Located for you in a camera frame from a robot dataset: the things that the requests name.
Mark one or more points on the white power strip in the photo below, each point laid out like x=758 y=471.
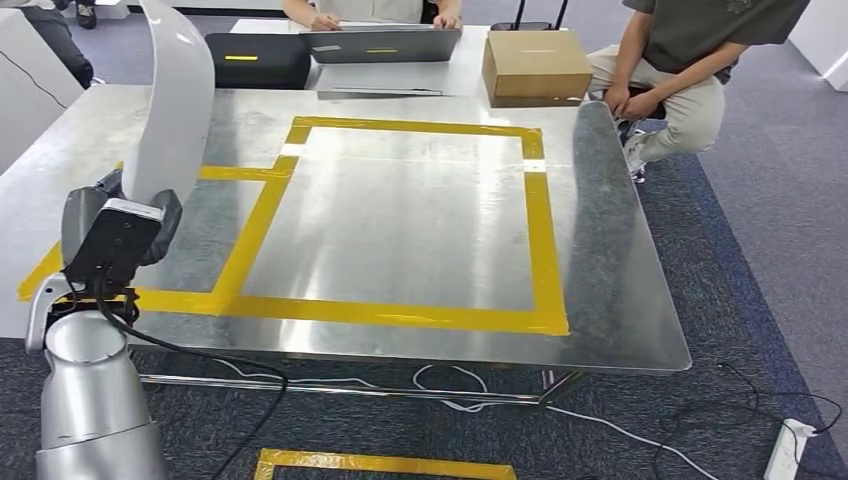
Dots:
x=785 y=454

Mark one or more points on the yellow floor tape outline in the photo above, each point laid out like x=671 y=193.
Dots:
x=364 y=462

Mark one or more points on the white display plinth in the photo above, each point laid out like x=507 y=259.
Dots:
x=828 y=40

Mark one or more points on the large yellow tape rectangle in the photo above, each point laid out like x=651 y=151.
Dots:
x=543 y=252

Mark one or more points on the grey laptop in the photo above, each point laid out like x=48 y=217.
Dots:
x=384 y=46

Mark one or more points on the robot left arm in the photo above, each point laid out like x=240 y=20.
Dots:
x=93 y=397

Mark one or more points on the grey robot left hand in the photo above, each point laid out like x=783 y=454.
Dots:
x=79 y=218

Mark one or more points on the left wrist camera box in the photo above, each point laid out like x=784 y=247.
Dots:
x=112 y=245

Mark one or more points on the black hard case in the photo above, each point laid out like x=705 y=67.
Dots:
x=258 y=69

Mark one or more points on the brown cardboard box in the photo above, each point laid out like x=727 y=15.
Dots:
x=536 y=66

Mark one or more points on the white car body panel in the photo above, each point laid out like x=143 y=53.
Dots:
x=172 y=119

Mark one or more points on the black router with antennas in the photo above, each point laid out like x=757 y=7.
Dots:
x=530 y=26

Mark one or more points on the stainless steel workbench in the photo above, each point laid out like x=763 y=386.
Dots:
x=397 y=232

